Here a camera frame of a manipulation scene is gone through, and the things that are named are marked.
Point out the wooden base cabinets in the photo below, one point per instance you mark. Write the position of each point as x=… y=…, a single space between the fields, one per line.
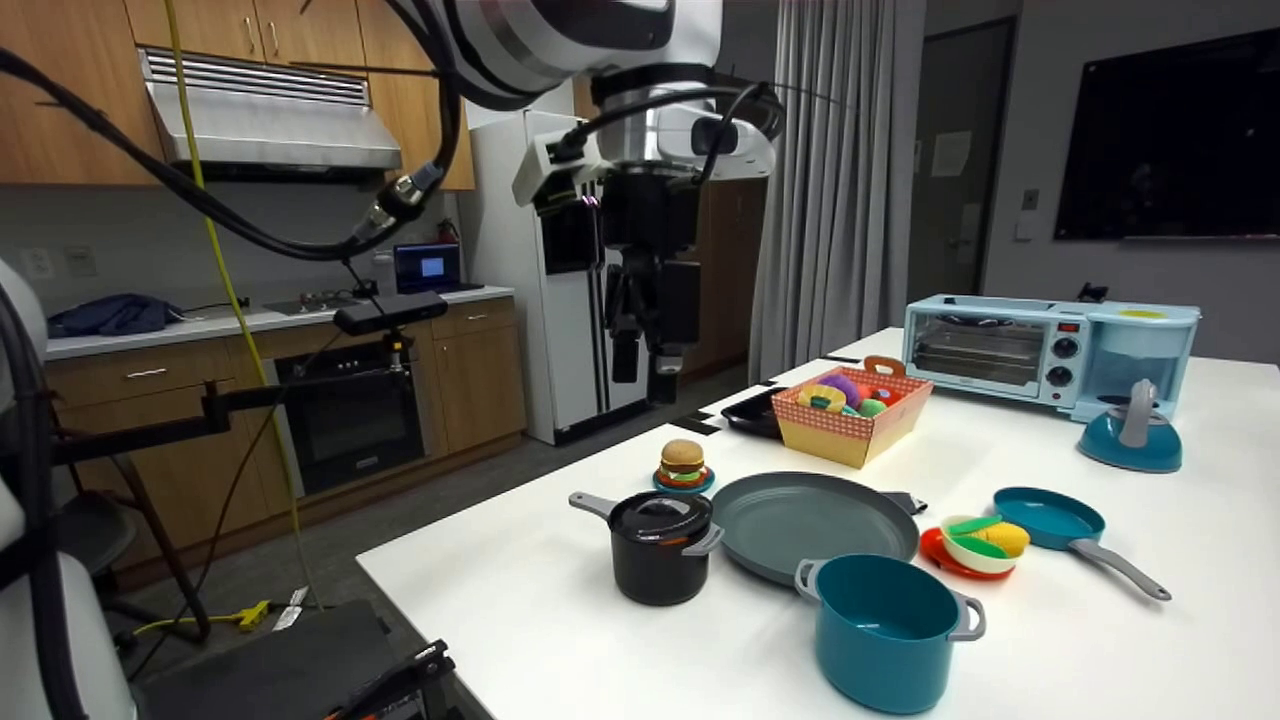
x=480 y=380

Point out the toy oven door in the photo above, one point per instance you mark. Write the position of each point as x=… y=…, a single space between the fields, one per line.
x=978 y=350

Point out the black wall screen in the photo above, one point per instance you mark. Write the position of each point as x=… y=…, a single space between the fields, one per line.
x=1170 y=140

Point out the white refrigerator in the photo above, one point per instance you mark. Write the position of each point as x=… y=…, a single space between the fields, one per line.
x=575 y=350

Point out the heap of toy food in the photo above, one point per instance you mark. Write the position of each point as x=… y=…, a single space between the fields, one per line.
x=845 y=392

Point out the dark blue cloth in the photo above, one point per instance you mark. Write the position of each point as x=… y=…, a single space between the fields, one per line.
x=110 y=316

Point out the small teal plate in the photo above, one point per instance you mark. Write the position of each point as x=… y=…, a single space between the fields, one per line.
x=700 y=486

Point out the toy oven knob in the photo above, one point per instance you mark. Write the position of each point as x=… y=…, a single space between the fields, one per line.
x=1065 y=347
x=1059 y=377

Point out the cooktop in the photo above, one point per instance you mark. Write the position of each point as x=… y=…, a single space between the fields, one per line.
x=315 y=300

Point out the black pot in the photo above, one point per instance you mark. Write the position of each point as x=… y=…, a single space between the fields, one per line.
x=655 y=575

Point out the camera on mount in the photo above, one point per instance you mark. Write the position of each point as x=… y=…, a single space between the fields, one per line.
x=390 y=312

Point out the toy burger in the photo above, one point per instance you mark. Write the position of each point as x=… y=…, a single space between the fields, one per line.
x=683 y=460

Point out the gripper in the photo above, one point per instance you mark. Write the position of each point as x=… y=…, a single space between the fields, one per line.
x=650 y=215

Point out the black built-in oven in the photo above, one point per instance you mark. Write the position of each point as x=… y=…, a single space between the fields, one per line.
x=350 y=420

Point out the grey stool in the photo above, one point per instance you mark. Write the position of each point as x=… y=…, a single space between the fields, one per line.
x=95 y=535

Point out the small teal frying pan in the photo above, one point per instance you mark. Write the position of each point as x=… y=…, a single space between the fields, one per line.
x=1045 y=518

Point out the dark door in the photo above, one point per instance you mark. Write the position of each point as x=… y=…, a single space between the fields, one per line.
x=960 y=230

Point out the orange toy plate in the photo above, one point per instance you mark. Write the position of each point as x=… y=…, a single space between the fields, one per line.
x=935 y=555

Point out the black pot lid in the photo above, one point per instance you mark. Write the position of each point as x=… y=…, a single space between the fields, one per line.
x=660 y=517

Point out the laptop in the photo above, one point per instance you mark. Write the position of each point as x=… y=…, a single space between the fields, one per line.
x=428 y=267

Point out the large grey pan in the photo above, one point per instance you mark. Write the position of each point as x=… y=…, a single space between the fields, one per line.
x=800 y=525

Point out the grey curtain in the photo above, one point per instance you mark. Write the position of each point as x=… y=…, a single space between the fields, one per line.
x=835 y=180

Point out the white and green toy bowl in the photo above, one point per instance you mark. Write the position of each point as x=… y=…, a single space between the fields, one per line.
x=975 y=558

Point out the wall socket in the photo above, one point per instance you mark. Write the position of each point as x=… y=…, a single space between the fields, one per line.
x=81 y=261
x=38 y=262

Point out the light blue toy oven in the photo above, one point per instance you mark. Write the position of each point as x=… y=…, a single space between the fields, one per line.
x=1080 y=320

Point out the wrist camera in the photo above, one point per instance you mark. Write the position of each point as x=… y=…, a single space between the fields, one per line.
x=545 y=170

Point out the black tray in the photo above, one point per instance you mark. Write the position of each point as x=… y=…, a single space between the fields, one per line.
x=750 y=412

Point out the wooden wall cabinets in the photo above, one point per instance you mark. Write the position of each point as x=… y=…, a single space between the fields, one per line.
x=70 y=100

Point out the teal pot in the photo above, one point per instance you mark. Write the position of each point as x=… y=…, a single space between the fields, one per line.
x=880 y=660

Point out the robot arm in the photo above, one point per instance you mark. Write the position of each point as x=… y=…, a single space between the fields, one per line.
x=600 y=40

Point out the orange checked paper basket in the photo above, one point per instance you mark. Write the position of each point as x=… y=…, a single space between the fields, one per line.
x=845 y=435

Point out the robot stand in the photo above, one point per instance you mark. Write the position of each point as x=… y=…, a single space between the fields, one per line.
x=260 y=670

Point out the small black device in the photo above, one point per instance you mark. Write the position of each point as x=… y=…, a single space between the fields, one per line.
x=1091 y=293

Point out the steel range hood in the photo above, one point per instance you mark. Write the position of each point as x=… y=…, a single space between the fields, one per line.
x=270 y=125

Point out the yellow toy corn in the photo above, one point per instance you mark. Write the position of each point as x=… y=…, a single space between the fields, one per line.
x=1008 y=540

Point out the wall switch plate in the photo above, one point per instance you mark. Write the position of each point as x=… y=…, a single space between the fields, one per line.
x=1029 y=199

